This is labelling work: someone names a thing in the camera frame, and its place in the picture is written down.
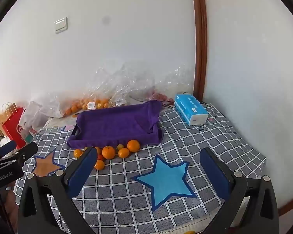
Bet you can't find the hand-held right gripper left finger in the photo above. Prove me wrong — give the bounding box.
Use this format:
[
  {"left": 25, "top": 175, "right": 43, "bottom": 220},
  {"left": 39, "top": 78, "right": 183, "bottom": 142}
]
[{"left": 17, "top": 146, "right": 98, "bottom": 234}]

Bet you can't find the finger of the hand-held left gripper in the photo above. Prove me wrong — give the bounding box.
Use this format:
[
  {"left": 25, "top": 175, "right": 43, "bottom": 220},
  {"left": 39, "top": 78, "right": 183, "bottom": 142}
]
[
  {"left": 13, "top": 142, "right": 38, "bottom": 163},
  {"left": 0, "top": 140, "right": 17, "bottom": 157}
]

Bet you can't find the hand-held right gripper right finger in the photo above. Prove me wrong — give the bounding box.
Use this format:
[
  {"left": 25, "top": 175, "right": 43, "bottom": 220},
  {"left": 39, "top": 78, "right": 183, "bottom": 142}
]
[{"left": 200, "top": 147, "right": 280, "bottom": 234}]

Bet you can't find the orange mandarin with stem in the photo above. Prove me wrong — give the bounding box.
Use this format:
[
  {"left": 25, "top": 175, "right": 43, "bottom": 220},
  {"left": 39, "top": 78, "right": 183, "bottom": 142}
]
[{"left": 102, "top": 145, "right": 116, "bottom": 160}]

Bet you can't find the large orange mandarin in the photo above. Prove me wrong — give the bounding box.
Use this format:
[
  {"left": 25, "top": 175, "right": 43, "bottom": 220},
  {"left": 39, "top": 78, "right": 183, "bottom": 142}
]
[{"left": 127, "top": 139, "right": 140, "bottom": 153}]

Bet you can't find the purple towel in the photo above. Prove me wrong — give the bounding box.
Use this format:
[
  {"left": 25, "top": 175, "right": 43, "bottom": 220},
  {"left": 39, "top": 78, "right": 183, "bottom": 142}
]
[{"left": 67, "top": 100, "right": 163, "bottom": 150}]

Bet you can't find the small teal bag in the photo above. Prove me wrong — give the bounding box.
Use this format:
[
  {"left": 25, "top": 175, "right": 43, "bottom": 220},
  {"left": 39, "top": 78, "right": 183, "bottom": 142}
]
[{"left": 20, "top": 124, "right": 35, "bottom": 144}]

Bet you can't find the red paper bag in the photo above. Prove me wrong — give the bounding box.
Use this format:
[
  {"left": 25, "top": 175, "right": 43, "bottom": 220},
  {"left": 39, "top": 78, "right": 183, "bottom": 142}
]
[{"left": 2, "top": 107, "right": 27, "bottom": 150}]

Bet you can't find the white plastic bag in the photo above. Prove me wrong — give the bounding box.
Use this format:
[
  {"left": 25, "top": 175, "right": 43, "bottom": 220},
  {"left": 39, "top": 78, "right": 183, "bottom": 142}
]
[{"left": 19, "top": 100, "right": 52, "bottom": 133}]

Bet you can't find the grey checked blanket with stars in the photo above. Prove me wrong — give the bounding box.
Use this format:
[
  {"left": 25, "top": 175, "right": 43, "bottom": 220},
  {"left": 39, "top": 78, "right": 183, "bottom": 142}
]
[{"left": 13, "top": 102, "right": 267, "bottom": 234}]

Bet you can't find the beige patterned sheet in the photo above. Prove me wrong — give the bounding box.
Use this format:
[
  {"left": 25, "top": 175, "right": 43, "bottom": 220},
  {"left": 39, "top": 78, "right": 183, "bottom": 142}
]
[{"left": 44, "top": 113, "right": 79, "bottom": 129}]

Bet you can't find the cloudy bag of oranges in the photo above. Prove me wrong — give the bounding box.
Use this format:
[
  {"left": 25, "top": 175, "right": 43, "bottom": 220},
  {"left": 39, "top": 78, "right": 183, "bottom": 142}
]
[{"left": 47, "top": 91, "right": 86, "bottom": 118}]

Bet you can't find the blue tissue pack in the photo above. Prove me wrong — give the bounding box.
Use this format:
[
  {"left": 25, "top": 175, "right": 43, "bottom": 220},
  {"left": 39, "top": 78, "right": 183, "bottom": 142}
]
[{"left": 174, "top": 93, "right": 209, "bottom": 126}]

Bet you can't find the clear bag of labelled oranges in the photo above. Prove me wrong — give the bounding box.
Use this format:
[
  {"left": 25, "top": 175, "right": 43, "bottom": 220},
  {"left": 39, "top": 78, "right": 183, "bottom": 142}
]
[{"left": 82, "top": 88, "right": 113, "bottom": 110}]

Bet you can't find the clear bag of brown fruit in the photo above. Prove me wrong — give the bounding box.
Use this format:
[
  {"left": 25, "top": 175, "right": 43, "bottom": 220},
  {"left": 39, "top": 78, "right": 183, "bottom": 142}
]
[{"left": 110, "top": 63, "right": 154, "bottom": 108}]

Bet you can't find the clear bag of red fruit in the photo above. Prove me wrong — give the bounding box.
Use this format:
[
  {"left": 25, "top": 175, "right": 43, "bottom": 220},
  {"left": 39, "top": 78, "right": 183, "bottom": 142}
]
[{"left": 146, "top": 65, "right": 194, "bottom": 104}]

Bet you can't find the white wall switch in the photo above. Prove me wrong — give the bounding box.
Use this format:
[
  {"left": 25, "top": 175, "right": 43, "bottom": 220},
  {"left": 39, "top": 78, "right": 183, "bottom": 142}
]
[{"left": 55, "top": 17, "right": 68, "bottom": 34}]

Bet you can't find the brown wooden door frame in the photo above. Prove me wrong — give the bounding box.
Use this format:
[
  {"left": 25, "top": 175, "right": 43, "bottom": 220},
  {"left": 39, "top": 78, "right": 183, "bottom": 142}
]
[{"left": 190, "top": 0, "right": 208, "bottom": 102}]

